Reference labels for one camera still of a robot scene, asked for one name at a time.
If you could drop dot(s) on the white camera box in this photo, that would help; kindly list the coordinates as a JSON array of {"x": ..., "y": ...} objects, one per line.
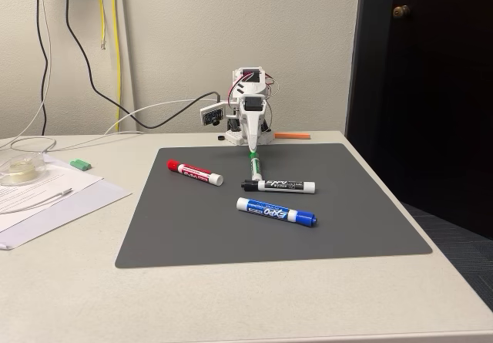
[{"x": 211, "y": 115}]

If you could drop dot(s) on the printed white paper sheet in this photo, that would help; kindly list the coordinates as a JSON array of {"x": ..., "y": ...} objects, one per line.
[{"x": 58, "y": 177}]

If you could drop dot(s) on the dark grey mat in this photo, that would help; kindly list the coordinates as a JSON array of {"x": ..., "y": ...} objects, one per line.
[{"x": 185, "y": 223}]

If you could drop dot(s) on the blue dry erase marker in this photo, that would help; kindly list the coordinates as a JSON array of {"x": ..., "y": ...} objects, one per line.
[{"x": 277, "y": 212}]

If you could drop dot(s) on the green eraser block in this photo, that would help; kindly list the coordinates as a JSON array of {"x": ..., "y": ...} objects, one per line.
[{"x": 80, "y": 164}]

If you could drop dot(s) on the green dry erase marker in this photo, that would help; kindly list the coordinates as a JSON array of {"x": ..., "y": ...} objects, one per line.
[{"x": 255, "y": 167}]

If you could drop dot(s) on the orange flat strip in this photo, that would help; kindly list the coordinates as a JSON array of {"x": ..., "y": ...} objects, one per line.
[{"x": 292, "y": 135}]

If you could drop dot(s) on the red dry erase marker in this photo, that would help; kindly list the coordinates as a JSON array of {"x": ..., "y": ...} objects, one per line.
[{"x": 194, "y": 172}]

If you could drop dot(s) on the black dry erase marker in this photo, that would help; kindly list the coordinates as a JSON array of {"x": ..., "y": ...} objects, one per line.
[{"x": 287, "y": 185}]

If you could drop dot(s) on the blank white paper sheet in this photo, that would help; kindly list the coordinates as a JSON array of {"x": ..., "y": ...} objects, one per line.
[{"x": 84, "y": 208}]

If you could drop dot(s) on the dark wooden door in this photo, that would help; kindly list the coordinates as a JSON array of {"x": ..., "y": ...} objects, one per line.
[{"x": 435, "y": 88}]

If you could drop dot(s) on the brass door knob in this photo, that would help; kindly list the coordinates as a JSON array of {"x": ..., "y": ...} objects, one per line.
[{"x": 401, "y": 11}]

